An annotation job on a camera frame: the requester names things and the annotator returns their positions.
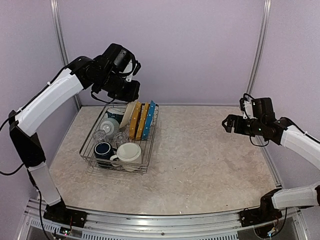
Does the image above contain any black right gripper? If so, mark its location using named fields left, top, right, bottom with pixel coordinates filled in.
left=222, top=114, right=265, bottom=136

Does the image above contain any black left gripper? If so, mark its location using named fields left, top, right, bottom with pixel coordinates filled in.
left=94, top=68, right=141, bottom=102

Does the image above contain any cream bird-pattern plate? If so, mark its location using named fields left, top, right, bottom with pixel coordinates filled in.
left=119, top=100, right=138, bottom=129

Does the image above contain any blue polka-dot plate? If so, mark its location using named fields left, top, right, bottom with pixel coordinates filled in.
left=141, top=100, right=156, bottom=140

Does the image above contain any yellow polka-dot plate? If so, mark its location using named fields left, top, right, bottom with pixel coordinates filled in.
left=135, top=102, right=150, bottom=140
left=129, top=101, right=142, bottom=140

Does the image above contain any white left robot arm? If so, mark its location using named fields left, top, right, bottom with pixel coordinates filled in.
left=8, top=43, right=141, bottom=223

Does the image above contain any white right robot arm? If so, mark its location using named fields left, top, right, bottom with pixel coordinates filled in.
left=221, top=93, right=320, bottom=222

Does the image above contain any teal white mug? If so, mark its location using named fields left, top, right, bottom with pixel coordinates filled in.
left=106, top=107, right=125, bottom=124

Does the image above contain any pale green ribbed bowl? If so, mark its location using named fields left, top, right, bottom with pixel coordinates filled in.
left=99, top=118, right=120, bottom=138

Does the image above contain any clear glass cup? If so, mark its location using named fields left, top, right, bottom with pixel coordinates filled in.
left=92, top=129, right=107, bottom=144
left=113, top=132, right=129, bottom=148

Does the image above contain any dark blue mug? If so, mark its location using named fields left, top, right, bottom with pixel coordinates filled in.
left=94, top=142, right=117, bottom=160

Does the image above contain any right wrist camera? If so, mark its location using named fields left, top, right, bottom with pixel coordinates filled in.
left=239, top=97, right=254, bottom=120

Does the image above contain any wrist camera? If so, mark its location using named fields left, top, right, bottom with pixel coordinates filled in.
left=239, top=97, right=254, bottom=120
left=122, top=60, right=141, bottom=82

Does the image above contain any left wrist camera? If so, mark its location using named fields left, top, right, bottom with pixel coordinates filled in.
left=122, top=60, right=141, bottom=82

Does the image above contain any metal wire dish rack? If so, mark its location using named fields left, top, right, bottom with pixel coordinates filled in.
left=79, top=102, right=159, bottom=174

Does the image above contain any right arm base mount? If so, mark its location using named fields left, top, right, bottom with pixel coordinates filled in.
left=239, top=188, right=283, bottom=227

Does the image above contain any aluminium front rail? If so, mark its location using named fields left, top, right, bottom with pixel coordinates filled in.
left=24, top=199, right=303, bottom=240

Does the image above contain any left aluminium frame post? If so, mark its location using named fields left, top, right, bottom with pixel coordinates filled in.
left=49, top=0, right=82, bottom=110

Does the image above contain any aluminium frame post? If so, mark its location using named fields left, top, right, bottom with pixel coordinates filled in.
left=49, top=0, right=82, bottom=110
left=245, top=0, right=272, bottom=95

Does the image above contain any right aluminium frame post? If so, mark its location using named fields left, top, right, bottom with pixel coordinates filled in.
left=245, top=0, right=272, bottom=95

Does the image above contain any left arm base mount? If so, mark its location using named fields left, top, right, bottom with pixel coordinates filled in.
left=43, top=200, right=88, bottom=228

